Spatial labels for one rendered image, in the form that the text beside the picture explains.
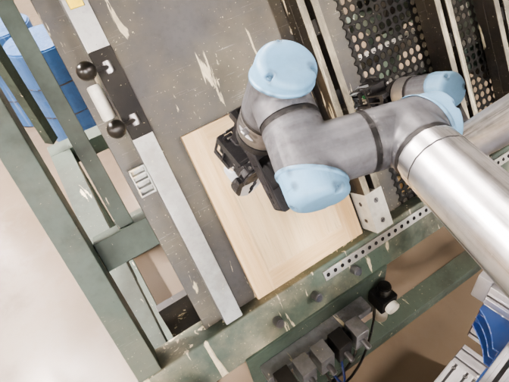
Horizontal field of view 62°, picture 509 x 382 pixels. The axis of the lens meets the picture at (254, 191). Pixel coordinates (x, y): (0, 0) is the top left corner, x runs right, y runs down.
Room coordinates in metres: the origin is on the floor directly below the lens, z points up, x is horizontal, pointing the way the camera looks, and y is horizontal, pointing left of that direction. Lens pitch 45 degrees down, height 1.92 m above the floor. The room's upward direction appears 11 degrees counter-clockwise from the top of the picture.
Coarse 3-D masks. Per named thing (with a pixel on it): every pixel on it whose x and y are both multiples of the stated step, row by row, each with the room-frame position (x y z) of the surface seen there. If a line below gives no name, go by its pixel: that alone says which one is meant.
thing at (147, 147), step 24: (72, 24) 0.91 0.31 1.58; (96, 24) 0.91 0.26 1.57; (96, 48) 0.88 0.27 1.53; (120, 120) 0.82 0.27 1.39; (144, 144) 0.78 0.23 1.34; (168, 168) 0.76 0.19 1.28; (168, 192) 0.72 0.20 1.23; (192, 216) 0.70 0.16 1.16; (192, 240) 0.66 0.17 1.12; (216, 264) 0.63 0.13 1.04; (216, 288) 0.59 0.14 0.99; (240, 312) 0.56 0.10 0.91
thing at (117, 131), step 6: (132, 114) 0.80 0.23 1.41; (114, 120) 0.71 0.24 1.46; (132, 120) 0.78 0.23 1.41; (138, 120) 0.79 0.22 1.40; (108, 126) 0.70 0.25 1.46; (114, 126) 0.70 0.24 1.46; (120, 126) 0.70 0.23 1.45; (126, 126) 0.75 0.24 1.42; (108, 132) 0.70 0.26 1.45; (114, 132) 0.69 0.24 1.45; (120, 132) 0.69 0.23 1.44; (114, 138) 0.70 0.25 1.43
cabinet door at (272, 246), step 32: (224, 128) 0.86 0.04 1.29; (192, 160) 0.80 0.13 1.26; (224, 192) 0.76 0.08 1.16; (256, 192) 0.78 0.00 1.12; (224, 224) 0.71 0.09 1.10; (256, 224) 0.72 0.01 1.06; (288, 224) 0.74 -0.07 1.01; (320, 224) 0.75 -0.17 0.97; (352, 224) 0.76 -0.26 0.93; (256, 256) 0.67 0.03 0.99; (288, 256) 0.68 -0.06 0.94; (320, 256) 0.69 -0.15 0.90; (256, 288) 0.62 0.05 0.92
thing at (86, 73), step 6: (108, 60) 0.86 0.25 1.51; (78, 66) 0.76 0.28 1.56; (84, 66) 0.75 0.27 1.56; (90, 66) 0.76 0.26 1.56; (102, 66) 0.83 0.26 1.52; (108, 66) 0.85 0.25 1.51; (78, 72) 0.75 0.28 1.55; (84, 72) 0.75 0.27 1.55; (90, 72) 0.75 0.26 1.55; (96, 72) 0.76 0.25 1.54; (108, 72) 0.84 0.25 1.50; (84, 78) 0.75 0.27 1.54; (90, 78) 0.75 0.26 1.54
